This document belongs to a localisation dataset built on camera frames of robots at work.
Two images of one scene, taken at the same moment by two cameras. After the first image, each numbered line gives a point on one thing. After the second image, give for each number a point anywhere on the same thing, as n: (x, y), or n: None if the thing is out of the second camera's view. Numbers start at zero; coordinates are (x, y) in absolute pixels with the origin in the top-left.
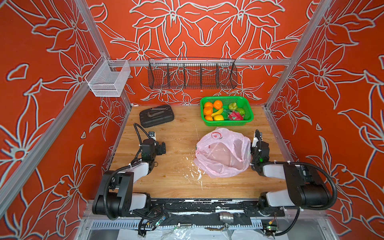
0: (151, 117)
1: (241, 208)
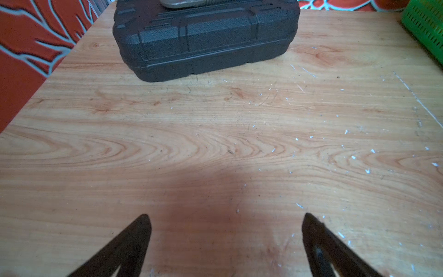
0: (157, 42)
1: None
